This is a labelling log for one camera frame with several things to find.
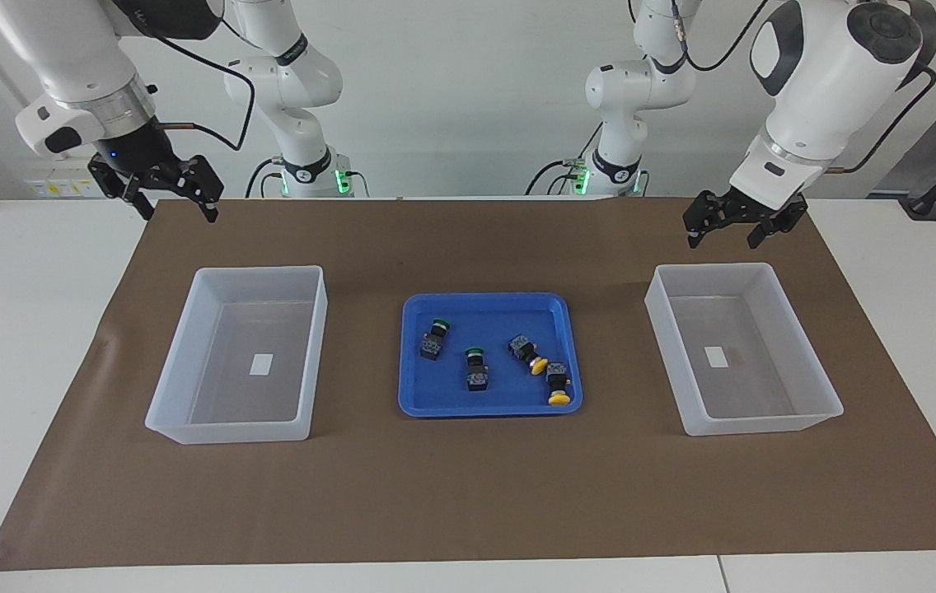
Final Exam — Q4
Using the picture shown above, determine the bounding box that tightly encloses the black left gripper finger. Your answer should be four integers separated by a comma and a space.
746, 204, 808, 250
682, 191, 737, 248

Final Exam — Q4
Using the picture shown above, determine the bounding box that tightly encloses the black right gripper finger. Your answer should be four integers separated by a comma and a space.
89, 156, 157, 222
178, 155, 226, 225

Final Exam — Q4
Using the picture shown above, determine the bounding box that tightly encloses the yellow push button switch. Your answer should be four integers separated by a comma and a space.
508, 334, 550, 376
545, 362, 573, 407

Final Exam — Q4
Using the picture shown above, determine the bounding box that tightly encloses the green push button switch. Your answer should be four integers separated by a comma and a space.
419, 317, 450, 362
465, 346, 490, 392

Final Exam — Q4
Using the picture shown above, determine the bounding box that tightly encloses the translucent white plastic box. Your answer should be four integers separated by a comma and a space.
643, 262, 845, 437
144, 264, 329, 446

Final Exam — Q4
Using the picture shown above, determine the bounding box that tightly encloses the blue plastic tray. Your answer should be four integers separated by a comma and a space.
398, 292, 584, 418

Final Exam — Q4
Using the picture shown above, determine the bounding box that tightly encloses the brown table mat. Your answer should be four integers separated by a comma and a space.
0, 196, 936, 572

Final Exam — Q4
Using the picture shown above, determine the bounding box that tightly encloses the black base cable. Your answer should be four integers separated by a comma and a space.
244, 156, 283, 198
524, 124, 605, 197

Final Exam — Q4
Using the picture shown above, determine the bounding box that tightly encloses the white wall socket box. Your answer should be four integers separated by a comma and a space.
27, 175, 102, 198

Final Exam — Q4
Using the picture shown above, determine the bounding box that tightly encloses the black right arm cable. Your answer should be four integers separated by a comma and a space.
151, 16, 259, 153

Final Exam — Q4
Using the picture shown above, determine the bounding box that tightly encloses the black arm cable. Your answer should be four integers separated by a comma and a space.
151, 16, 259, 153
670, 0, 936, 174

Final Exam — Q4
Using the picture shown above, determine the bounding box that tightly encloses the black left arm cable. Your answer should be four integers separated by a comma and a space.
670, 0, 936, 174

